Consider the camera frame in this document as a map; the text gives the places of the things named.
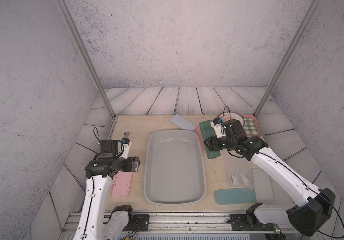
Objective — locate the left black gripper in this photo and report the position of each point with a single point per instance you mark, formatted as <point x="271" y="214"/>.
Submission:
<point x="130" y="161"/>

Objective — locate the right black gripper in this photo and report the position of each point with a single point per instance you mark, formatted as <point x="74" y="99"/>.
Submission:
<point x="212" y="141"/>

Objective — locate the dark green pencil case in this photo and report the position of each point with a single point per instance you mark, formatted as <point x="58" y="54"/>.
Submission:
<point x="209" y="136"/>

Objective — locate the clear translucent pencil case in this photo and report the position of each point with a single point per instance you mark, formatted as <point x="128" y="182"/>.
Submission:
<point x="238" y="172"/>

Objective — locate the pink pencil case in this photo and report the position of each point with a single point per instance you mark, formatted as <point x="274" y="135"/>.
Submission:
<point x="199" y="133"/>
<point x="121" y="185"/>

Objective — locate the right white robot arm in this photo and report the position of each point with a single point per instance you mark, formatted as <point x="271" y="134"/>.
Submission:
<point x="313" y="206"/>

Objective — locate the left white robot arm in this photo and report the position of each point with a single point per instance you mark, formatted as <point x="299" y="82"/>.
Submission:
<point x="99" y="177"/>

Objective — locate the grey plastic storage box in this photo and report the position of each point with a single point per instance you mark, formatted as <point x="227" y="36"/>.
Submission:
<point x="174" y="169"/>

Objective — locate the light blue pencil case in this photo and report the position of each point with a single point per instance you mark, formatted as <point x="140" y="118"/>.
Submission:
<point x="182" y="123"/>

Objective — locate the teal pencil case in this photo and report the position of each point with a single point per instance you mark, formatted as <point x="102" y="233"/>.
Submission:
<point x="235" y="196"/>

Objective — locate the green checkered cloth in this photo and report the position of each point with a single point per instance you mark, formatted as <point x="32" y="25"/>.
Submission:
<point x="251" y="126"/>

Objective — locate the round patterned plate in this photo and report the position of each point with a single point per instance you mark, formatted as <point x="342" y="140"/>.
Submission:
<point x="232" y="116"/>

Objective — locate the pink tray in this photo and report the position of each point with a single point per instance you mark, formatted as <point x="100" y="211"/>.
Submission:
<point x="257" y="126"/>

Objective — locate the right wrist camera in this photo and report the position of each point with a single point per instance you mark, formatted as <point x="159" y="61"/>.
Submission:
<point x="217" y="125"/>

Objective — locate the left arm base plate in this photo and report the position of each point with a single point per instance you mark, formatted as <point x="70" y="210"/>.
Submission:
<point x="137" y="223"/>

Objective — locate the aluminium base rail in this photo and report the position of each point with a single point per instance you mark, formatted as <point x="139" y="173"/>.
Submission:
<point x="203" y="225"/>

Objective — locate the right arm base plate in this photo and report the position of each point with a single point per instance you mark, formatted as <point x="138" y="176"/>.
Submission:
<point x="245" y="222"/>

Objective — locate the right aluminium frame post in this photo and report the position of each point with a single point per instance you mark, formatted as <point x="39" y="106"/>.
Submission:
<point x="299" y="34"/>

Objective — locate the aluminium frame post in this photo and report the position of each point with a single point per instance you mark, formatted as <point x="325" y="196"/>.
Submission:
<point x="299" y="34"/>
<point x="63" y="8"/>

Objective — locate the left aluminium frame post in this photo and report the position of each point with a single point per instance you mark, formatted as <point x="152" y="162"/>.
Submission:
<point x="63" y="8"/>

